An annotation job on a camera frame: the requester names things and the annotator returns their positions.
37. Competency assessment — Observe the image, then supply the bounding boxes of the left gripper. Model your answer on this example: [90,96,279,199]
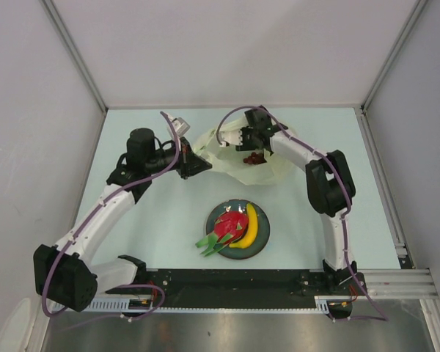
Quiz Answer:
[144,137,211,180]

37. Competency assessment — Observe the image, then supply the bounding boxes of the white cable duct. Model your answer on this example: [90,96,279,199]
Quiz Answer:
[87,296,353,313]

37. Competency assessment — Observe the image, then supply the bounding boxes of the red fake dragon fruit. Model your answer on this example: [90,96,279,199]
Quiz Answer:
[195,210,249,257]

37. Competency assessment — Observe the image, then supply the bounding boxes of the blue ceramic plate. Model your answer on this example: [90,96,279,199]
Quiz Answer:
[196,199,271,260]

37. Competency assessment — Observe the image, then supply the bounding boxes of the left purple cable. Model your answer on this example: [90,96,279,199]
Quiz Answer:
[42,110,184,318]

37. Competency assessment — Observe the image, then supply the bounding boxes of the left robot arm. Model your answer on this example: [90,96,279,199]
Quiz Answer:
[33,128,212,312]

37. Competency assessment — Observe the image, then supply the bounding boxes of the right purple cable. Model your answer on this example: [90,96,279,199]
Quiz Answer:
[216,106,389,323]

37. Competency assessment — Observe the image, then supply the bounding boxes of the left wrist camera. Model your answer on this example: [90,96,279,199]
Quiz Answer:
[168,114,190,137]

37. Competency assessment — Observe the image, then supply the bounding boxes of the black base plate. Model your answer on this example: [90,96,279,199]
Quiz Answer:
[105,268,367,319]

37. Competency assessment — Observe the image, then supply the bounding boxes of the yellow-green plastic bag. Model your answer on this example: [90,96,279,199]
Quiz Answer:
[192,128,295,186]

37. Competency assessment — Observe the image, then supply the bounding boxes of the yellow fake banana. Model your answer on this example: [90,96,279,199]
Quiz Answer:
[229,203,259,249]

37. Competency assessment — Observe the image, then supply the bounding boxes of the purple cable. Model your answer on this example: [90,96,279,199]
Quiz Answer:
[216,106,389,323]
[42,110,184,318]

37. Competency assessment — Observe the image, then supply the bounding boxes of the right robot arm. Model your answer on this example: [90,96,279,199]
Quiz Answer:
[235,106,356,294]

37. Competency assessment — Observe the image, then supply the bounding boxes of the red fake grapes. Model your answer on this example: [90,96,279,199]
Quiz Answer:
[243,152,266,165]

